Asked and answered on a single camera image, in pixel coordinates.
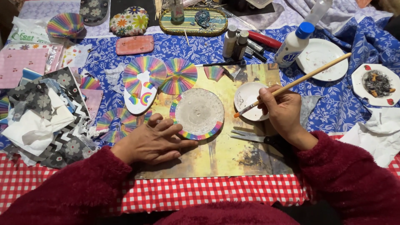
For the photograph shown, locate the pile of patterned napkins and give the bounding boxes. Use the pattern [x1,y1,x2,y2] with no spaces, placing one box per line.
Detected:
[0,66,104,169]

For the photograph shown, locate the black floral box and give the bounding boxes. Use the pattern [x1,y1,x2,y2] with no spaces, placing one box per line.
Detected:
[79,0,110,27]

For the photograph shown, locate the metal scissors black handles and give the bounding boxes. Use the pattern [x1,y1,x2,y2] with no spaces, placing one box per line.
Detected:
[230,130,289,154]

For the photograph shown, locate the round white plate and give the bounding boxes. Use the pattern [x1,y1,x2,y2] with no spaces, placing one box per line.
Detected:
[296,38,349,82]

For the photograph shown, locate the small rainbow paper fan piece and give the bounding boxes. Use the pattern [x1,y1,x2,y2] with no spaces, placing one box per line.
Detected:
[203,65,225,83]

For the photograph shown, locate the clear plastic container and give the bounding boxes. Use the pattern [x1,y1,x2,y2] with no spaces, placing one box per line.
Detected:
[245,0,274,9]

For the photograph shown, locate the black marker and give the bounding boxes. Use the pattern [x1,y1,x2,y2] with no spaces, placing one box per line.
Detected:
[245,47,268,63]

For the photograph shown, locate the clear plastic bottle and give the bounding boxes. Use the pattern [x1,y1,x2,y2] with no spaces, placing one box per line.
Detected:
[303,0,334,27]

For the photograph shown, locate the white printed napkin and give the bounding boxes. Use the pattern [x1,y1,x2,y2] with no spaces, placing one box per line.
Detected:
[60,43,93,69]

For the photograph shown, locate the glass plate with rainbow rim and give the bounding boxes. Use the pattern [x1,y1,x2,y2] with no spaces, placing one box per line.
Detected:
[169,88,225,141]

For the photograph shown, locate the heap of cigarette butts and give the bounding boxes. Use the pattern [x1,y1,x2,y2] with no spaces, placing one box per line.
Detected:
[363,70,396,98]

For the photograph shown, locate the oval striped tray gold rim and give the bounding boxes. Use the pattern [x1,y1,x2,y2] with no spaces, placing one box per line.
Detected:
[158,6,229,37]

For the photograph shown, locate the blue floral tablecloth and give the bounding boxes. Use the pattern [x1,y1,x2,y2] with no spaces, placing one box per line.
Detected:
[0,16,400,150]

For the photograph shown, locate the pink rectangular tray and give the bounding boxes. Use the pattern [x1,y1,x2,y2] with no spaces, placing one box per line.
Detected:
[115,35,155,56]

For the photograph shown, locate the small glass bottle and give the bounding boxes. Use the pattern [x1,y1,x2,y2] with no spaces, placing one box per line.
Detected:
[168,0,186,23]

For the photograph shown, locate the small white dish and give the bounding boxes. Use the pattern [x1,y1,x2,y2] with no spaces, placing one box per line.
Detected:
[234,82,271,122]

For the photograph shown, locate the small brown paint bottle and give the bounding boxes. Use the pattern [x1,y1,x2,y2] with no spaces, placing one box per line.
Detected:
[231,30,250,62]

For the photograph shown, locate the stack of rainbow cupcake liners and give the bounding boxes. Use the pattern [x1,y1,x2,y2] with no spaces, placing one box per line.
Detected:
[46,12,86,39]

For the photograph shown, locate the bundle of wooden sticks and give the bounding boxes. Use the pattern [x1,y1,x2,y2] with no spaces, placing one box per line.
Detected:
[154,0,164,20]

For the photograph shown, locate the thin black pencil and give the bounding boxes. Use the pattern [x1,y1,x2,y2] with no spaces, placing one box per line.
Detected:
[196,61,247,68]

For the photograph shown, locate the silver marker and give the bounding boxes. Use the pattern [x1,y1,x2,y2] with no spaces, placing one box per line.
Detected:
[246,39,266,54]

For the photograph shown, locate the person's left hand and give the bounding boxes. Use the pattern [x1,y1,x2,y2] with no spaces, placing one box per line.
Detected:
[111,113,199,165]

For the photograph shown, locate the red white checked tablecloth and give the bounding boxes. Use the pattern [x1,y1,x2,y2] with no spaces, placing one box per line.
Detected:
[0,134,400,215]

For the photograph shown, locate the white glue bottle blue cap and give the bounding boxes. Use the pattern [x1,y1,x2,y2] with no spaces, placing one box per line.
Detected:
[274,21,315,69]

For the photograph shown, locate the wooden paintbrush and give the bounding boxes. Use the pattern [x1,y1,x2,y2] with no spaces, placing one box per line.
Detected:
[233,52,352,119]

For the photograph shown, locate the red tube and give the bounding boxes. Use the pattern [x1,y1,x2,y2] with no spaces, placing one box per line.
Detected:
[238,29,283,50]

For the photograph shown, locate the crumpled white tissue paper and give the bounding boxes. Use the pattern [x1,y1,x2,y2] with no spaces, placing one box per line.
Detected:
[339,107,400,168]

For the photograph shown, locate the yellow painted picture mat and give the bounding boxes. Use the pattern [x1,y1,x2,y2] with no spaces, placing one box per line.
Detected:
[133,63,295,180]

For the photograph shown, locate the white strawberry print ashtray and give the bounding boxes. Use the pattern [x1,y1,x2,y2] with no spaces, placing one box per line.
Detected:
[351,64,400,108]

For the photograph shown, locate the lavender patterned cloth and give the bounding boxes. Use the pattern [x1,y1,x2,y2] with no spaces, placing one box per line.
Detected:
[18,0,394,39]

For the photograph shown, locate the rainbow paper strip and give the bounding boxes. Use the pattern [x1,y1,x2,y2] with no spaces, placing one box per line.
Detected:
[79,76,102,91]

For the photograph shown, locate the cut rainbow paper remnant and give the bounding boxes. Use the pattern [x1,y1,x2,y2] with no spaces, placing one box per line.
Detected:
[96,107,153,144]

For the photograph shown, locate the white oval plaque with rainbows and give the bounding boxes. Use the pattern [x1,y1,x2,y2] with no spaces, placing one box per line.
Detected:
[124,71,158,116]

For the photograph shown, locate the blue beaded ornament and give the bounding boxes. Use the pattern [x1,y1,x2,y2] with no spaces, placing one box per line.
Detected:
[194,10,212,29]

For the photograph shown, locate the small grey paper scrap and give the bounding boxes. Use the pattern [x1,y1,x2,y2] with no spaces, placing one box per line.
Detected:
[223,67,241,82]

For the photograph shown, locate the grey paper piece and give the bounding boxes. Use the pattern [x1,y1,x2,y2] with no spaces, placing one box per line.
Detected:
[299,95,321,129]

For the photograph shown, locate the small cream paint bottle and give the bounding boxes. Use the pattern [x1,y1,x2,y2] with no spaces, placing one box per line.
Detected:
[222,25,238,59]

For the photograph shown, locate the white plastic bag green print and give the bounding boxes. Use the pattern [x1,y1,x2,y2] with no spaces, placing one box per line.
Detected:
[7,16,52,44]

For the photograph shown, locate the person's red fleece torso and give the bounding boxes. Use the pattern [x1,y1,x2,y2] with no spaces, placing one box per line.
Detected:
[152,201,301,225]

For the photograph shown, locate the person's right hand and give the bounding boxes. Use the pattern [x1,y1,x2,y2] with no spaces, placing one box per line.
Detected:
[257,87,313,139]

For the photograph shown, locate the rainbow paper circle with cutout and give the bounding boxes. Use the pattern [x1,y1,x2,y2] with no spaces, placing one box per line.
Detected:
[122,56,168,98]

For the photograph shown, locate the pink cherry print napkin pack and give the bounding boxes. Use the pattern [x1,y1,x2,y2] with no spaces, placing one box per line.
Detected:
[0,48,49,90]

